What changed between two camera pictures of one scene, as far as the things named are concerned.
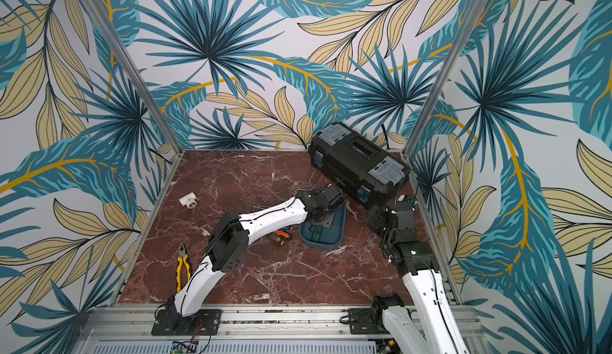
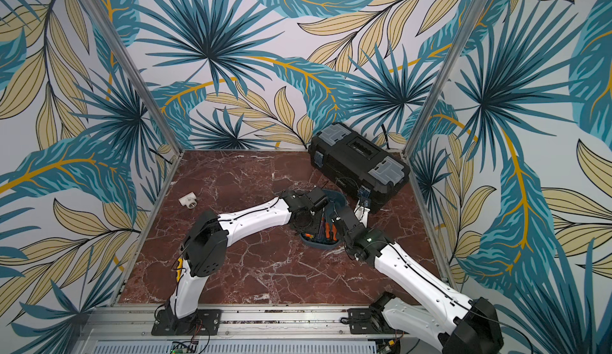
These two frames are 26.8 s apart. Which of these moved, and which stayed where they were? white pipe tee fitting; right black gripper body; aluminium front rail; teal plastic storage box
Moved: right black gripper body
Stayed: teal plastic storage box; aluminium front rail; white pipe tee fitting
